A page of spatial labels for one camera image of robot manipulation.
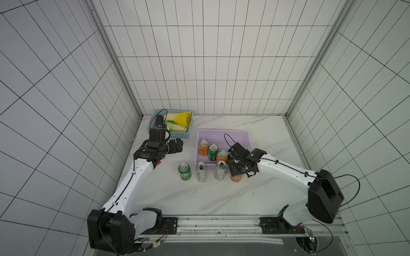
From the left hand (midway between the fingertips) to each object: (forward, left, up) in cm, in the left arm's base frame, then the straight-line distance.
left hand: (172, 146), depth 82 cm
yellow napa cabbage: (+29, 0, -9) cm, 30 cm away
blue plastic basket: (+17, +4, -13) cm, 22 cm away
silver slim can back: (-12, -16, -5) cm, 20 cm away
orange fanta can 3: (-13, -34, -11) cm, 38 cm away
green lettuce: (+21, +4, -10) cm, 24 cm away
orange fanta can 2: (-1, -27, -6) cm, 27 cm away
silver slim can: (-11, -25, -4) cm, 28 cm away
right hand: (-8, -31, -10) cm, 34 cm away
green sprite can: (-10, -7, -8) cm, 15 cm away
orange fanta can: (+4, -16, -7) cm, 18 cm away
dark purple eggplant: (+31, +16, -14) cm, 38 cm away
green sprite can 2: (+1, -22, -7) cm, 23 cm away
